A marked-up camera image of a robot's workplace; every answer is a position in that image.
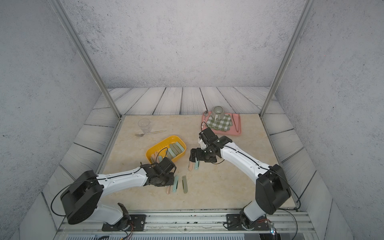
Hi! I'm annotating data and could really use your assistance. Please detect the teal folding fruit knife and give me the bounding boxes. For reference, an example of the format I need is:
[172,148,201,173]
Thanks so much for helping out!
[172,176,179,193]

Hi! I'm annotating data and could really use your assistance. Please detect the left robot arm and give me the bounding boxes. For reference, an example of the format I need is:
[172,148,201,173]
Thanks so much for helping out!
[60,159,177,229]

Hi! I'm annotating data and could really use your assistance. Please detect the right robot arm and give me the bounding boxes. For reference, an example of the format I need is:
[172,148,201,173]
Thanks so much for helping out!
[189,136,292,230]

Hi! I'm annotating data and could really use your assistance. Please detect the yellow plastic storage box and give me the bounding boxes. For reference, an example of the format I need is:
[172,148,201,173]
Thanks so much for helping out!
[146,135,187,164]

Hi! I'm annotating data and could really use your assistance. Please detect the olive knife in box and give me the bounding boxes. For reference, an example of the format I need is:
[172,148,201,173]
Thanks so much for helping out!
[170,144,179,156]

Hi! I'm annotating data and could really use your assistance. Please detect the green checkered cloth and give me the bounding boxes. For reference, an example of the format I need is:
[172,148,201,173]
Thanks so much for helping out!
[206,114,233,132]

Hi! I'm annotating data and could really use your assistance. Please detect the pink plastic tray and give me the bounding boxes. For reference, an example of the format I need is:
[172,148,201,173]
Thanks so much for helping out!
[201,111,242,136]

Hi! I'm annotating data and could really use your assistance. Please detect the striped ceramic cup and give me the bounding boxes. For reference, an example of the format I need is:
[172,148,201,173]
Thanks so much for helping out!
[211,106,225,122]

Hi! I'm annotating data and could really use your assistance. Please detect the clear plastic cup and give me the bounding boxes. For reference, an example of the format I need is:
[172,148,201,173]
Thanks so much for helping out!
[138,119,152,134]

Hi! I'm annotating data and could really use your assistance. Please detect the pink handled spoon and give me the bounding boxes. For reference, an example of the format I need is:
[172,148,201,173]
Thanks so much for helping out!
[203,111,209,121]

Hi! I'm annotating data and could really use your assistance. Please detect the wooden handled spoon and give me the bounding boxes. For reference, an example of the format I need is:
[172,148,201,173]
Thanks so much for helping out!
[135,130,167,137]

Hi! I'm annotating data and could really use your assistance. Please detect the aluminium rail base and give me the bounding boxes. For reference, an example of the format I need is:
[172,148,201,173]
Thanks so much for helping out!
[54,209,318,240]

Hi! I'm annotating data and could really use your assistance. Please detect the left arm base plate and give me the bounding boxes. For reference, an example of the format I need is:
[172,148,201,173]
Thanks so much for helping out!
[102,214,147,232]

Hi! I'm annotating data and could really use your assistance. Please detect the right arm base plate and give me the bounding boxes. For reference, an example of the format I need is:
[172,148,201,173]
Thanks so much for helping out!
[223,214,271,231]

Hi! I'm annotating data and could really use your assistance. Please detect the right aluminium frame post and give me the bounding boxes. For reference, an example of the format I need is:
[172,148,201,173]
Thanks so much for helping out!
[260,0,316,118]

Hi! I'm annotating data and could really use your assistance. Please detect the aluminium frame post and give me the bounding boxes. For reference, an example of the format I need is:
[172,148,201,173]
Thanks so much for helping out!
[49,0,123,119]
[260,0,316,118]

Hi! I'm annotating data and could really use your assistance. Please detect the left aluminium frame post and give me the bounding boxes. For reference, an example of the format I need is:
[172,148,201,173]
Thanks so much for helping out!
[49,0,123,119]

